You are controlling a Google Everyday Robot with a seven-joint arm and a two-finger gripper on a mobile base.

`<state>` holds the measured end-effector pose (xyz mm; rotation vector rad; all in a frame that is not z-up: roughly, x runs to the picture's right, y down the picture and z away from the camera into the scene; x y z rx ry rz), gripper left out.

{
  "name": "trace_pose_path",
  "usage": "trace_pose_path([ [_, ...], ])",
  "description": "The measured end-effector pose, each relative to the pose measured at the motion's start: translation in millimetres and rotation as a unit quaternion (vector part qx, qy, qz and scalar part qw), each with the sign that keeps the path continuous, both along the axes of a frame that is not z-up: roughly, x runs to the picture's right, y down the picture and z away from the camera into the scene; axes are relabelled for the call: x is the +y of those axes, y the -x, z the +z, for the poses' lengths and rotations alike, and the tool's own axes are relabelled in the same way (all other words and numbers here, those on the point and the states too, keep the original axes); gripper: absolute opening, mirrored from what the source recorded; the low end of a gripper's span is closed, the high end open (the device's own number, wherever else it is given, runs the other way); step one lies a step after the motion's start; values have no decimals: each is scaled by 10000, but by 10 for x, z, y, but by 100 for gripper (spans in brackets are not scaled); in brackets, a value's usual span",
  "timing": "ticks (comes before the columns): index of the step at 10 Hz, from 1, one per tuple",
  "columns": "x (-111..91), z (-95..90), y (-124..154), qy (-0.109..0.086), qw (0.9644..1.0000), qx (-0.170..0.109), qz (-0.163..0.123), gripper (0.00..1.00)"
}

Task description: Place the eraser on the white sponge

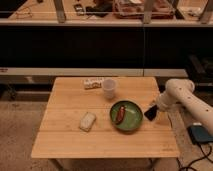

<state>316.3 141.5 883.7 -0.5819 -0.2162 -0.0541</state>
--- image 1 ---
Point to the wooden table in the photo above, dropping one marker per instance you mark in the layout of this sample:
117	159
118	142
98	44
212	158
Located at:
59	135

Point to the blue power box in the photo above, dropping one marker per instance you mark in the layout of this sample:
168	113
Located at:
199	135

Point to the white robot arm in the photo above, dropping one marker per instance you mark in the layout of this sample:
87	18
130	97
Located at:
181	90

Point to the clear plastic storage bin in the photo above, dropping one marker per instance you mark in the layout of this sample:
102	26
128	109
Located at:
162	9

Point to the white patterned box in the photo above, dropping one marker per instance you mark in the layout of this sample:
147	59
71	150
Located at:
92	83

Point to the translucent plastic cup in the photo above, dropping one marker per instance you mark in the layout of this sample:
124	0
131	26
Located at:
109	87

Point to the black phone on shelf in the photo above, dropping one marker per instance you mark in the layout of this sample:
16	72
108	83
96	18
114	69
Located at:
79	9

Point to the black eraser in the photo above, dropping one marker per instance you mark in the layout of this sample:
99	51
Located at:
151	113

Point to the brown sausage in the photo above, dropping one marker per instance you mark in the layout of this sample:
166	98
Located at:
120	114

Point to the green plate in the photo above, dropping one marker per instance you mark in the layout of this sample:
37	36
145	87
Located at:
132	119

